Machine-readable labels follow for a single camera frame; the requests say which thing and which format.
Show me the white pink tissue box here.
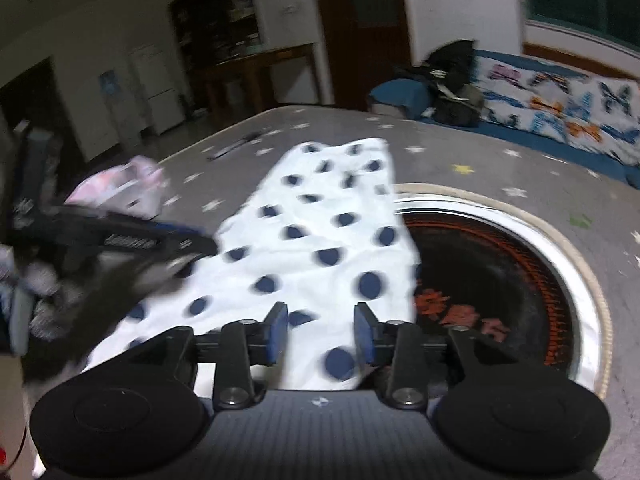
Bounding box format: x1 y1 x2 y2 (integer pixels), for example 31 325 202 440
64 156 169 220

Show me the dark wooden door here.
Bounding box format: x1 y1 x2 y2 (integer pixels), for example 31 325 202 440
317 0 411 110

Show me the blue sofa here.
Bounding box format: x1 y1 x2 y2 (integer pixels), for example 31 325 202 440
368 48 640 189

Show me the wooden display cabinet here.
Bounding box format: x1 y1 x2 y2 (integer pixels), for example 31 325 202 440
168 0 260 118

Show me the butterfly print pillow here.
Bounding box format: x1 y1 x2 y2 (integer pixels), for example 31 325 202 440
473 55 639 167

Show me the black bag on sofa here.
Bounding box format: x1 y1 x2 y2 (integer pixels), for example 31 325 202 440
413 39 485 128

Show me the white polka dot garment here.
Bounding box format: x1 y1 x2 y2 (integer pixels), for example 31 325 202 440
81 139 419 390

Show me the black pen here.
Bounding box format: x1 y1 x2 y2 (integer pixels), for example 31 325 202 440
207 131 264 162

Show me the wooden side table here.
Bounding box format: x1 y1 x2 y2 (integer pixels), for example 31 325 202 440
204 42 322 117

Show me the white refrigerator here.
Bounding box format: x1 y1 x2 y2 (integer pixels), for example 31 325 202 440
130 46 184 134

